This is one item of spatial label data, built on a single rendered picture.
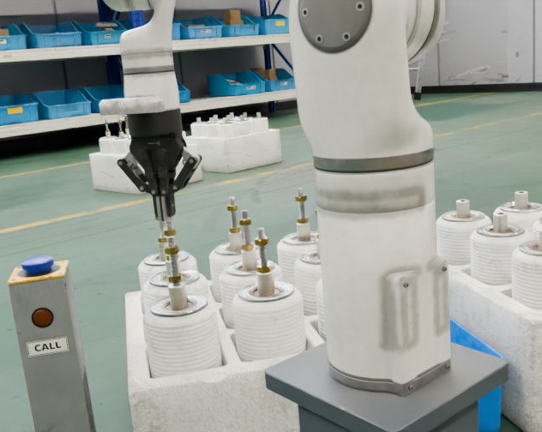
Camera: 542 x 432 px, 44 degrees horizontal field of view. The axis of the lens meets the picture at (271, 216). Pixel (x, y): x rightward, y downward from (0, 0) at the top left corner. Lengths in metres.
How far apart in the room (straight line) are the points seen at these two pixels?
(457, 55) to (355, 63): 7.71
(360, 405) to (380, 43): 0.26
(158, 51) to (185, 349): 0.39
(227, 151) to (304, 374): 2.98
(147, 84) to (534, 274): 0.60
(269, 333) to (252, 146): 2.78
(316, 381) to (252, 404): 0.33
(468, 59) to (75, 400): 7.41
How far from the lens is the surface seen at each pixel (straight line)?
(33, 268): 0.91
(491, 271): 1.13
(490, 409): 1.04
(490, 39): 7.94
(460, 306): 1.16
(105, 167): 3.38
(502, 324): 1.05
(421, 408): 0.52
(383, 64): 0.47
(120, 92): 6.10
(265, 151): 3.68
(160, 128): 0.94
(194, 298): 0.91
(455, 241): 1.22
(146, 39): 0.94
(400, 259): 0.50
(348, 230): 0.50
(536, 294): 1.04
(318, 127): 0.50
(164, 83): 0.94
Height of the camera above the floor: 0.55
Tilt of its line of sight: 13 degrees down
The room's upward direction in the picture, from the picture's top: 5 degrees counter-clockwise
